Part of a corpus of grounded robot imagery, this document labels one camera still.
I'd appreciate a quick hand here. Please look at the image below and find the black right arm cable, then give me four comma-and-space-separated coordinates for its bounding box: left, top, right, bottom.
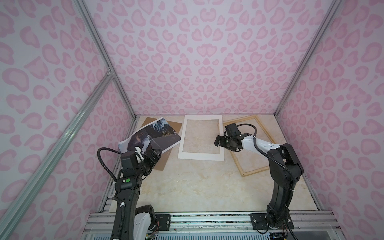
232, 122, 298, 196

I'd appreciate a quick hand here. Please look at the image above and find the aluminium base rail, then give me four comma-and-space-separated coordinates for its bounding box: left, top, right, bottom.
81, 211, 345, 240

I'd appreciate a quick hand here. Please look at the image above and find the white mat board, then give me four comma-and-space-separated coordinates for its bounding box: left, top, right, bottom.
178, 115, 224, 162

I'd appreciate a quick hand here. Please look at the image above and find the diagonal aluminium strut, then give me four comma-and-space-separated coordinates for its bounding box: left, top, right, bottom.
1, 73, 114, 240

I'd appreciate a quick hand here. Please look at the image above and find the light wooden picture frame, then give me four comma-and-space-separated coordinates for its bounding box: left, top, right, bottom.
223, 115, 276, 177

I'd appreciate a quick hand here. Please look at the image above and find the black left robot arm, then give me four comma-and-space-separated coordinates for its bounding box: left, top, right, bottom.
111, 147, 162, 240

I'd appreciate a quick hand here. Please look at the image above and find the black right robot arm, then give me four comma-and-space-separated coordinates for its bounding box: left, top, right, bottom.
215, 134, 304, 229

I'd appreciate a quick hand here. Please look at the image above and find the brown cardboard backing board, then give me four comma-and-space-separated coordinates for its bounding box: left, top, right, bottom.
154, 120, 182, 171

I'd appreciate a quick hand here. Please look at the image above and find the dark landscape photo print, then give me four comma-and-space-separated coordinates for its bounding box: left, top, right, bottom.
118, 118, 181, 154

